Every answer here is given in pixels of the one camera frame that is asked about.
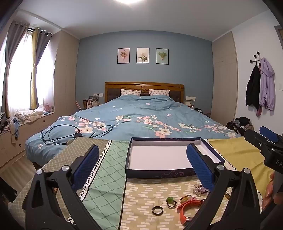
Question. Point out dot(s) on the person's right hand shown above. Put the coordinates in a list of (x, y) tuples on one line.
[(268, 191)]

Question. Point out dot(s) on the beige wardrobe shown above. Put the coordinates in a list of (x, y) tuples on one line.
[(66, 73), (224, 77)]

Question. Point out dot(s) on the dark clothes pile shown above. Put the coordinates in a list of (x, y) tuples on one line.
[(240, 126)]

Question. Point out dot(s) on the wooden bed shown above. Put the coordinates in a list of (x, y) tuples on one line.
[(143, 86)]

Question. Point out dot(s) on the black coat rack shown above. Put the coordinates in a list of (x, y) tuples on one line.
[(256, 59)]

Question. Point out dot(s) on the navy cardboard box tray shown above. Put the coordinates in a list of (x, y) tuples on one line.
[(159, 158)]

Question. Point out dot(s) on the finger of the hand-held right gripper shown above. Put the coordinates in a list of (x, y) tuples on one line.
[(254, 139), (269, 133)]

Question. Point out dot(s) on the pile of clothes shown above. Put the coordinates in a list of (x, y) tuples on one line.
[(10, 125)]

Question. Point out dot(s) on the framed white flower picture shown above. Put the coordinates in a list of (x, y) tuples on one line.
[(143, 55)]

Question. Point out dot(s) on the white sheer curtain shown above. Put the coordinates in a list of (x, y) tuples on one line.
[(22, 88)]

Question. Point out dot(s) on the window bench cabinet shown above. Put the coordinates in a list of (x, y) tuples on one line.
[(33, 132)]

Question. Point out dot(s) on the cluttered nightstand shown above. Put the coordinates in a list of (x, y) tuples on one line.
[(194, 107)]

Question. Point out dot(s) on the black jacket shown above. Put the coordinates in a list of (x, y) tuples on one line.
[(253, 88)]

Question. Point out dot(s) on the orange smart watch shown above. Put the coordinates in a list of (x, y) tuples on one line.
[(183, 213)]

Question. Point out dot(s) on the crumpled bedding pile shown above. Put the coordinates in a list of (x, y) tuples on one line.
[(28, 115)]

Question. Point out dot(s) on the patterned pillow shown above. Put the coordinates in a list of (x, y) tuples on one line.
[(159, 92), (130, 92)]

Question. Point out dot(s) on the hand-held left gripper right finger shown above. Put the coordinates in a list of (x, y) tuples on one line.
[(200, 168)]

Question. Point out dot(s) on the pink desk fan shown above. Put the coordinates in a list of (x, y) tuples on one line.
[(47, 108)]

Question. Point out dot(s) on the amber bangle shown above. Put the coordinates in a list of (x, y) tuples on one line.
[(228, 194)]

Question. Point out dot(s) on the nightstand with bottles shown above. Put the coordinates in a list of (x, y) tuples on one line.
[(91, 102)]

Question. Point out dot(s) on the patchwork cloth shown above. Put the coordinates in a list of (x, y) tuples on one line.
[(141, 194)]

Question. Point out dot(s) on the wall socket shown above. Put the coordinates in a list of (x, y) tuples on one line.
[(98, 95), (190, 98)]

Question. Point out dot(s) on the purple jacket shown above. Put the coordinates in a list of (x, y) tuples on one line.
[(267, 86)]

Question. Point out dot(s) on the grey and yellow curtain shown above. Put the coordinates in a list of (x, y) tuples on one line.
[(36, 55), (15, 44)]

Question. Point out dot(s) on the framed green leaf picture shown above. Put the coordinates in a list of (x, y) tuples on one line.
[(162, 56)]

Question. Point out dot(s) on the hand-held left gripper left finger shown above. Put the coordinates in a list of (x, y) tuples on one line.
[(87, 168)]

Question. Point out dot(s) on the blue floral duvet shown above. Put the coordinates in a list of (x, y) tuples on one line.
[(137, 115)]

